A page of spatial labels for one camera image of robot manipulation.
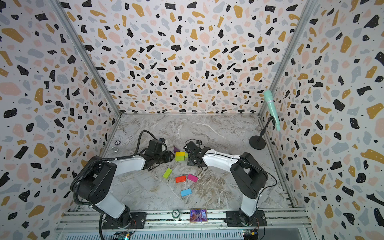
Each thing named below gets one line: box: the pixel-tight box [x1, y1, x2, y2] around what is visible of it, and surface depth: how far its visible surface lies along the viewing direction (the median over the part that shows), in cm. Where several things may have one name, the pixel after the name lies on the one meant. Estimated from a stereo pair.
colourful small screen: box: [189, 209, 208, 223], surface depth 76 cm
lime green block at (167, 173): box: [162, 168, 173, 179], surface depth 91 cm
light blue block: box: [180, 188, 192, 197], surface depth 85 cm
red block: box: [175, 175, 187, 183], surface depth 89 cm
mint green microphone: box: [264, 90, 281, 132], surface depth 84 cm
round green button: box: [171, 209, 180, 219], surface depth 72 cm
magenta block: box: [187, 173, 198, 183], surface depth 90 cm
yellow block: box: [175, 151, 186, 157], surface depth 99 cm
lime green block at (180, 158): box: [175, 156, 186, 162], surface depth 97 cm
